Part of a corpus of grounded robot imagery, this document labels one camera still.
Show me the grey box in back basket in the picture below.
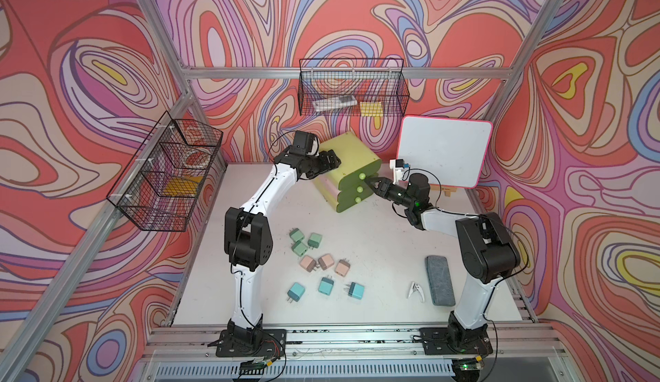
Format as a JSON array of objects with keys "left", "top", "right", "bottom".
[{"left": 312, "top": 95, "right": 358, "bottom": 113}]

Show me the wooden easel stand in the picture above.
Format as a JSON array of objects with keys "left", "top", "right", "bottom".
[{"left": 431, "top": 186, "right": 458, "bottom": 198}]

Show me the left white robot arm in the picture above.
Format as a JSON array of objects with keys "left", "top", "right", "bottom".
[{"left": 223, "top": 147, "right": 341, "bottom": 346}]

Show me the grey felt eraser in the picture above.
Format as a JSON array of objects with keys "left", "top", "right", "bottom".
[{"left": 425, "top": 255, "right": 455, "bottom": 307}]

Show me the pink plug three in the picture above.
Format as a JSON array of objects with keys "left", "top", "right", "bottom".
[{"left": 335, "top": 259, "right": 352, "bottom": 277}]

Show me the black wire basket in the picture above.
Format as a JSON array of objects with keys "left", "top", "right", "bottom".
[
  {"left": 297, "top": 56, "right": 410, "bottom": 117},
  {"left": 106, "top": 112, "right": 223, "bottom": 232}
]

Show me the yellow sponge in back basket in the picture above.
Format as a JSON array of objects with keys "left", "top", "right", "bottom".
[{"left": 359, "top": 101, "right": 384, "bottom": 117}]

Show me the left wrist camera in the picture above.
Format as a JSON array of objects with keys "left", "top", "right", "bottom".
[{"left": 290, "top": 131, "right": 319, "bottom": 156}]

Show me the yellow green drawer cabinet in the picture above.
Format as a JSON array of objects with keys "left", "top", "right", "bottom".
[{"left": 313, "top": 132, "right": 383, "bottom": 213}]

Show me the back black wire basket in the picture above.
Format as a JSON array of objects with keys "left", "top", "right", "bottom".
[{"left": 297, "top": 56, "right": 410, "bottom": 117}]

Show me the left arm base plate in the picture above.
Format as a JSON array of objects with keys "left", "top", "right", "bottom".
[{"left": 209, "top": 327, "right": 287, "bottom": 359}]

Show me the pink plug two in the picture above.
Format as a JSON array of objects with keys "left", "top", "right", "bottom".
[{"left": 317, "top": 253, "right": 335, "bottom": 270}]

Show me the left black wire basket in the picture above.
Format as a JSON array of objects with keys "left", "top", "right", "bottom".
[{"left": 106, "top": 112, "right": 223, "bottom": 232}]

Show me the teal plug two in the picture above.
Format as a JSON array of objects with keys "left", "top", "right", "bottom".
[{"left": 318, "top": 277, "right": 334, "bottom": 296}]

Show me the green plug one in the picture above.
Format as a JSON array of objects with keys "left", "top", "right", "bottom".
[{"left": 289, "top": 228, "right": 305, "bottom": 243}]

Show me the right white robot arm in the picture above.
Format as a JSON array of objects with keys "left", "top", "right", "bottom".
[{"left": 365, "top": 173, "right": 521, "bottom": 353}]

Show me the teal plug one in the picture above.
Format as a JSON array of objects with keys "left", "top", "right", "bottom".
[{"left": 286, "top": 282, "right": 306, "bottom": 303}]

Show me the pink plug one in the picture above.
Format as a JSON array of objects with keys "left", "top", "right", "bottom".
[{"left": 299, "top": 255, "right": 317, "bottom": 272}]

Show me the small white clip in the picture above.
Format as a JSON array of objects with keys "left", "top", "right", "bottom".
[{"left": 407, "top": 282, "right": 426, "bottom": 303}]

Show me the pink framed whiteboard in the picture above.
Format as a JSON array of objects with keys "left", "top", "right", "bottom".
[{"left": 397, "top": 116, "right": 493, "bottom": 188}]

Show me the green plug three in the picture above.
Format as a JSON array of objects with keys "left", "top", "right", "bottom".
[{"left": 291, "top": 241, "right": 309, "bottom": 258}]

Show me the teal plug three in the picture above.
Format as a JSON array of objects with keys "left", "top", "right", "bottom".
[{"left": 346, "top": 282, "right": 365, "bottom": 301}]

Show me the green plug two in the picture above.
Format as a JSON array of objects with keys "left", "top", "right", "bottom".
[{"left": 307, "top": 233, "right": 323, "bottom": 249}]

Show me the yellow item in left basket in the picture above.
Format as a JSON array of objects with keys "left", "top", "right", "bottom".
[{"left": 162, "top": 177, "right": 202, "bottom": 198}]

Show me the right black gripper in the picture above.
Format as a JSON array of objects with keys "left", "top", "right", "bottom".
[{"left": 364, "top": 177, "right": 414, "bottom": 208}]

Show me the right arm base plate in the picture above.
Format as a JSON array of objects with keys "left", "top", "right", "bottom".
[{"left": 419, "top": 325, "right": 493, "bottom": 357}]

